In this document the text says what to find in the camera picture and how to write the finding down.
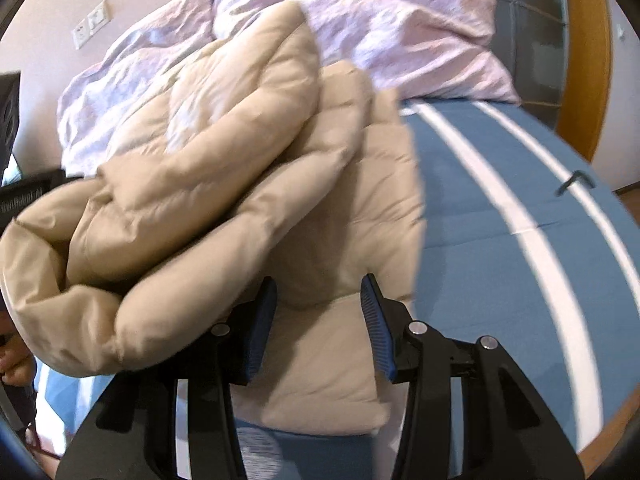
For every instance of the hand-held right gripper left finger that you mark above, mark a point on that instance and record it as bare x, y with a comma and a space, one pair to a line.
262, 330

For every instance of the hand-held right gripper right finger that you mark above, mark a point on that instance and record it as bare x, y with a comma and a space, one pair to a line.
377, 330

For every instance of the cream puffer jacket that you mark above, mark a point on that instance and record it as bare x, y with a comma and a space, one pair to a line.
225, 185

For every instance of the person's left hand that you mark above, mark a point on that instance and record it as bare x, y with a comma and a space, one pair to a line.
17, 360

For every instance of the bed with blue striped sheet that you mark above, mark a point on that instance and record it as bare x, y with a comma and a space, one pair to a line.
475, 260

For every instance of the lavender floral pillow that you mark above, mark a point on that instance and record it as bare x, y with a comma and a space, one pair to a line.
400, 35
125, 60

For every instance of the small black hook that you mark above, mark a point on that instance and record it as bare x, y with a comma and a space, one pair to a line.
575, 180

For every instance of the dark padded headboard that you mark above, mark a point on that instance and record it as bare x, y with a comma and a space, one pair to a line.
530, 25

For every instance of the white wall socket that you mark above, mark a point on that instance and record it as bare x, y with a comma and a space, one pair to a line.
82, 35

